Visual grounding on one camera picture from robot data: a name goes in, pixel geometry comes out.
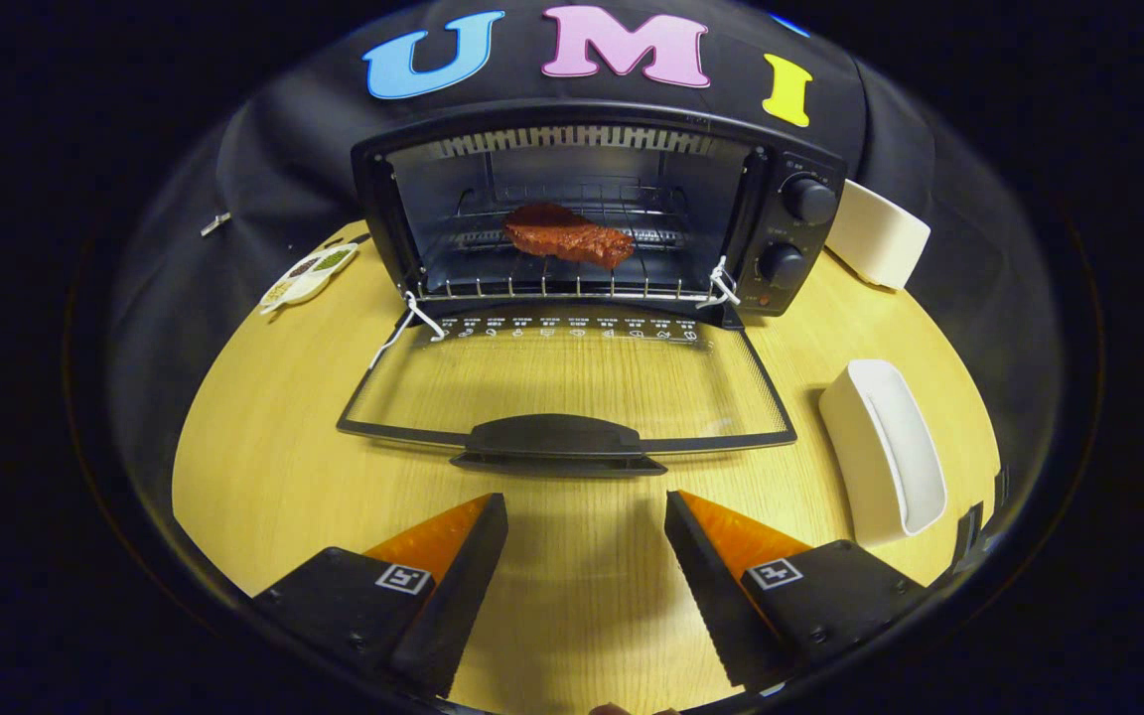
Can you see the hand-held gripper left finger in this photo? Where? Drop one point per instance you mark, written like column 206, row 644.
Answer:
column 453, row 616

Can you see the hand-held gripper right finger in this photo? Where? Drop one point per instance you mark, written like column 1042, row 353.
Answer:
column 711, row 606

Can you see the black toaster oven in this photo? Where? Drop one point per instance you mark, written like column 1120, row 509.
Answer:
column 790, row 233

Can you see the red brown steak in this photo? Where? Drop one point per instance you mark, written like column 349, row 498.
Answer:
column 572, row 241

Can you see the white bread toaster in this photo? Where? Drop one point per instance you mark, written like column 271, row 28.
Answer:
column 880, row 238

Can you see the white ribbed tray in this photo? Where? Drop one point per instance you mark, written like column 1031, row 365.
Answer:
column 860, row 447

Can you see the white divided spice dish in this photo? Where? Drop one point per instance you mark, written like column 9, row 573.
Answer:
column 306, row 280

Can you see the silver clip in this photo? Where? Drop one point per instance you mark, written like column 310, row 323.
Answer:
column 215, row 223

